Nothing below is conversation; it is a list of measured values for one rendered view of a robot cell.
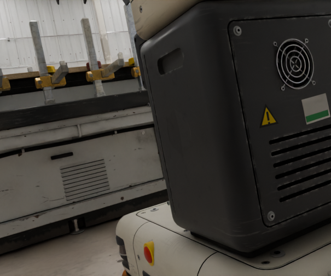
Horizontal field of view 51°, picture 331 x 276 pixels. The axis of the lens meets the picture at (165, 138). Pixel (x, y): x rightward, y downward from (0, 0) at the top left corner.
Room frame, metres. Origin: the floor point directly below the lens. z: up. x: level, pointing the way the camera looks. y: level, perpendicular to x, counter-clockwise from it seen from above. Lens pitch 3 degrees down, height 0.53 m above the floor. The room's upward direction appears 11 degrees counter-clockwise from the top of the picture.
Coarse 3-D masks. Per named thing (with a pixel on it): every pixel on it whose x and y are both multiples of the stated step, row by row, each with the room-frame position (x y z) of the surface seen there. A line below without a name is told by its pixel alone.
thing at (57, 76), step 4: (60, 68) 1.45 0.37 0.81; (64, 68) 1.44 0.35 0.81; (56, 72) 1.53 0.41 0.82; (60, 72) 1.46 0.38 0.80; (64, 72) 1.45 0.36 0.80; (52, 76) 1.64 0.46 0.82; (56, 76) 1.55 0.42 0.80; (60, 76) 1.52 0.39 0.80; (64, 76) 1.54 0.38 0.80; (52, 80) 1.66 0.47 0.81; (56, 80) 1.61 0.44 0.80; (60, 80) 1.63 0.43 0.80; (52, 88) 1.82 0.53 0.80
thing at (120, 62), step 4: (116, 60) 1.57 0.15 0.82; (120, 60) 1.55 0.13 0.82; (112, 64) 1.62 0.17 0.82; (116, 64) 1.57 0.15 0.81; (120, 64) 1.55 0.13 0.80; (124, 64) 1.56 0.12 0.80; (104, 68) 1.73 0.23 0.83; (108, 68) 1.68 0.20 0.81; (112, 68) 1.63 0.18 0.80; (116, 68) 1.62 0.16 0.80; (104, 72) 1.74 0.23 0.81; (108, 72) 1.69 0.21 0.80; (112, 72) 1.70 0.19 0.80; (104, 76) 1.77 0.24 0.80
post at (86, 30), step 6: (84, 18) 1.78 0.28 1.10; (84, 24) 1.77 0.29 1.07; (84, 30) 1.77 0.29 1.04; (90, 30) 1.78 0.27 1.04; (84, 36) 1.78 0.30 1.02; (90, 36) 1.78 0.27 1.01; (90, 42) 1.78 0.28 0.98; (90, 48) 1.78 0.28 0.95; (90, 54) 1.77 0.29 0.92; (90, 60) 1.77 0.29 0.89; (96, 60) 1.78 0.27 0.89; (90, 66) 1.79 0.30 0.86; (96, 66) 1.78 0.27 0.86; (96, 84) 1.77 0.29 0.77; (96, 90) 1.77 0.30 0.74; (102, 90) 1.78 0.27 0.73
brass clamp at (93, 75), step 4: (88, 72) 1.76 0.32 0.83; (92, 72) 1.76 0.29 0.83; (96, 72) 1.77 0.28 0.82; (100, 72) 1.78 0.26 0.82; (88, 76) 1.75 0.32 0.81; (92, 76) 1.76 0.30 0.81; (96, 76) 1.77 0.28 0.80; (100, 76) 1.78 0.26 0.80; (108, 76) 1.80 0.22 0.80; (112, 76) 1.81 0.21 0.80; (88, 80) 1.77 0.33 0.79; (92, 80) 1.77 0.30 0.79
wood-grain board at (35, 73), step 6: (84, 66) 1.95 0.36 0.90; (102, 66) 1.99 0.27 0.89; (126, 66) 2.06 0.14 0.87; (132, 66) 2.10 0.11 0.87; (24, 72) 1.81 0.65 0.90; (30, 72) 1.82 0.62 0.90; (36, 72) 1.83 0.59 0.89; (72, 72) 1.91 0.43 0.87; (78, 72) 1.95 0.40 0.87; (12, 78) 1.78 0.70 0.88; (18, 78) 1.79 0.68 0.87; (24, 78) 1.82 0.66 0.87
